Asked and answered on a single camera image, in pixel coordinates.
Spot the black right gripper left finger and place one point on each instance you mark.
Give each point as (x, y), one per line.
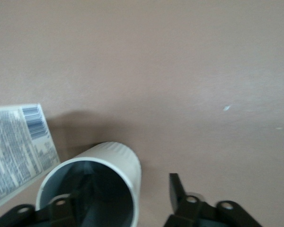
(61, 212)

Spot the white cup with grey inside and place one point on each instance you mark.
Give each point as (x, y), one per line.
(123, 165)

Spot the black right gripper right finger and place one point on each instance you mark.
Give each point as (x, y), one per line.
(180, 196)

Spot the white milk carton with barcode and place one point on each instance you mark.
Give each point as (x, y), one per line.
(14, 146)

